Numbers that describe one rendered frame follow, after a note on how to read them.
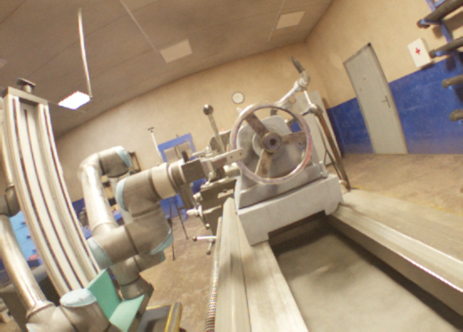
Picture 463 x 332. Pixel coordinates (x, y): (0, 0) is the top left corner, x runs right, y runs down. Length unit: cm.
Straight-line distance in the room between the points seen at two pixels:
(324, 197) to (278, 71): 565
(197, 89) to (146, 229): 544
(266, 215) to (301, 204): 10
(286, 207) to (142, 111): 573
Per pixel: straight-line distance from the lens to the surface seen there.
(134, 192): 60
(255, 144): 62
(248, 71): 604
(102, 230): 64
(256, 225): 63
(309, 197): 65
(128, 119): 630
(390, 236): 49
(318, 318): 51
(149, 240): 61
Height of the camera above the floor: 110
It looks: 1 degrees down
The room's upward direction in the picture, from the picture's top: 20 degrees counter-clockwise
